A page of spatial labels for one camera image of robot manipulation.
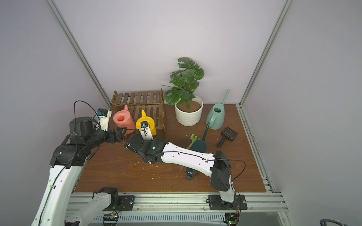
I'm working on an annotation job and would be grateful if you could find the white ribbed plant pot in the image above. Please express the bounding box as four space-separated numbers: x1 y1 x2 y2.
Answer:
175 96 204 126

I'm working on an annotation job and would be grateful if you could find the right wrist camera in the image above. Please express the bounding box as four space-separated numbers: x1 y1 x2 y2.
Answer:
140 121 153 140

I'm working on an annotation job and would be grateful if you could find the green monstera plant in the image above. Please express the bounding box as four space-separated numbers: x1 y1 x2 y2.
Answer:
164 57 205 111

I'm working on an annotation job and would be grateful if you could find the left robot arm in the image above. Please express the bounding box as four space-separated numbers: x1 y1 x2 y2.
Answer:
32 108 122 226

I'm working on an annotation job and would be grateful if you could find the pink watering can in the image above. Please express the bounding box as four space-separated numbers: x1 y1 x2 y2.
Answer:
113 105 136 135

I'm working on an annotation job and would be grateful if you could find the yellow watering can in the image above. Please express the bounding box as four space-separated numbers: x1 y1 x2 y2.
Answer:
136 110 156 136

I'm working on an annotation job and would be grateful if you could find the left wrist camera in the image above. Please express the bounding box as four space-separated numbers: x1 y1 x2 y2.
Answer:
97 108 112 131

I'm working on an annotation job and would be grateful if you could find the green toy rake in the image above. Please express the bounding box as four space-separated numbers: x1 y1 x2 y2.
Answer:
186 134 201 150

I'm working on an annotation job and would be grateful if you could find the dark green watering can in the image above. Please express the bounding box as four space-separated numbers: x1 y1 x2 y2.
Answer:
186 122 210 181

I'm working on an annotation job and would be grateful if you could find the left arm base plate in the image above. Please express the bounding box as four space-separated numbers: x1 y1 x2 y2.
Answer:
115 195 135 211

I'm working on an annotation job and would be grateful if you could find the wooden two-tier shelf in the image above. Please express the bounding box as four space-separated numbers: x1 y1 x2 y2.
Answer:
111 89 167 138

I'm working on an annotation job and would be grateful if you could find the black toy scoop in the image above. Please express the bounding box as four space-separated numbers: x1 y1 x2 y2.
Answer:
217 127 238 148

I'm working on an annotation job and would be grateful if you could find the light green watering can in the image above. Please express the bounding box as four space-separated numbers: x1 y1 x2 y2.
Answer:
206 89 230 130

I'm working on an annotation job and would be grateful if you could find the aluminium front rail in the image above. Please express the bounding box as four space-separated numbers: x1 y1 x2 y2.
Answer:
46 192 295 226

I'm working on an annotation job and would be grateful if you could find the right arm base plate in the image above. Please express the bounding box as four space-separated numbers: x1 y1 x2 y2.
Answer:
206 194 248 211

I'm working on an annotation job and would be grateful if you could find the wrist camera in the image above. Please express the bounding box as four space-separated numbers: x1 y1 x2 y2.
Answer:
97 108 112 131
140 121 153 140

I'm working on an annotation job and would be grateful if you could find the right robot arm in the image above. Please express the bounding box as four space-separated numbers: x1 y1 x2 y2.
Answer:
124 135 236 203

